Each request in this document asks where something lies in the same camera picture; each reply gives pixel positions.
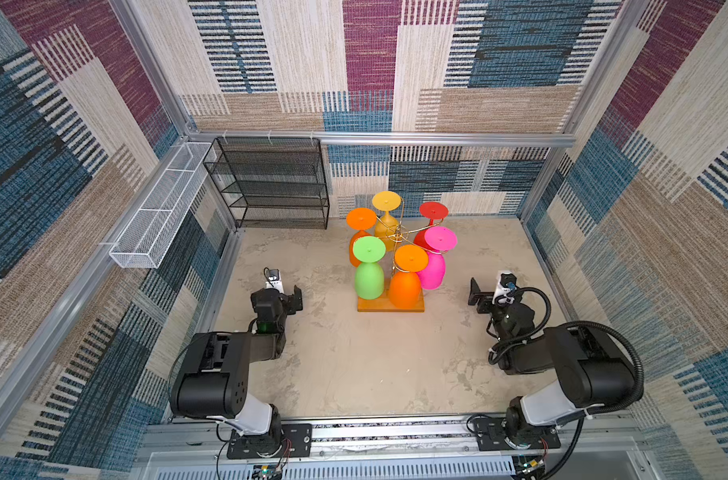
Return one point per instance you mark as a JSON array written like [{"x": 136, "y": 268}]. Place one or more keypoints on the gold wire wine glass rack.
[{"x": 388, "y": 258}]

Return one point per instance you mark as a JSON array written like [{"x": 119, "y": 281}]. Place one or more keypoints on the black mesh shelf rack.
[{"x": 271, "y": 182}]

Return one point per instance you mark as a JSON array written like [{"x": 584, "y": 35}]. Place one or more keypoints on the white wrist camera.
[
  {"x": 506, "y": 286},
  {"x": 273, "y": 279}
]

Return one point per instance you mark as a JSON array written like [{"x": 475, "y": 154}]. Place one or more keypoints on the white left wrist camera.
[{"x": 273, "y": 279}]

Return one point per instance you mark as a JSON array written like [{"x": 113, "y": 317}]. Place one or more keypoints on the yellow plastic wine glass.
[{"x": 387, "y": 225}]

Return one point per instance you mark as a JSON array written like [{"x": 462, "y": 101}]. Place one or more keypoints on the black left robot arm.
[{"x": 213, "y": 380}]

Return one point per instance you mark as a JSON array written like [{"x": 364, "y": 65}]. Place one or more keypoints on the pink plastic wine glass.
[{"x": 436, "y": 241}]

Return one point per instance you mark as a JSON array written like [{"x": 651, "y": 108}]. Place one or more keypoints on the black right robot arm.
[{"x": 597, "y": 369}]

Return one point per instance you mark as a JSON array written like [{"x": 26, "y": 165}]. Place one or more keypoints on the white wire mesh basket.
[{"x": 146, "y": 240}]

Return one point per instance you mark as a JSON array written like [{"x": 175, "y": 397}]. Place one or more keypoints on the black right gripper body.
[{"x": 479, "y": 294}]

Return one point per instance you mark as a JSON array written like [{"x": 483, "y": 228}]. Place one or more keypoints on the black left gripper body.
[{"x": 289, "y": 300}]

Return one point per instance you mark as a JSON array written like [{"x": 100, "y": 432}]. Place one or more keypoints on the red plastic wine glass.
[{"x": 434, "y": 212}]

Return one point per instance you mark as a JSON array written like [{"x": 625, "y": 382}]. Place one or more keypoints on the green plastic wine glass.
[{"x": 369, "y": 276}]

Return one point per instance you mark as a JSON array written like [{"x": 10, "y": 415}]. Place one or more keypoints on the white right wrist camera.
[{"x": 506, "y": 286}]

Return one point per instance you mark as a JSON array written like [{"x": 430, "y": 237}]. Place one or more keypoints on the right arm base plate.
[{"x": 495, "y": 434}]

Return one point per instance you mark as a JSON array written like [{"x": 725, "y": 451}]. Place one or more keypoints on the orange wine glass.
[
  {"x": 362, "y": 220},
  {"x": 405, "y": 286}
]

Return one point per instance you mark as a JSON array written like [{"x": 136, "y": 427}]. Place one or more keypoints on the orange front wine glass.
[{"x": 405, "y": 286}]

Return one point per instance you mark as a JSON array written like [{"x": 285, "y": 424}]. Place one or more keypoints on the orange back wine glass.
[{"x": 362, "y": 220}]

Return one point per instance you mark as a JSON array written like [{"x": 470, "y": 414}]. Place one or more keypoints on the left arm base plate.
[{"x": 293, "y": 439}]

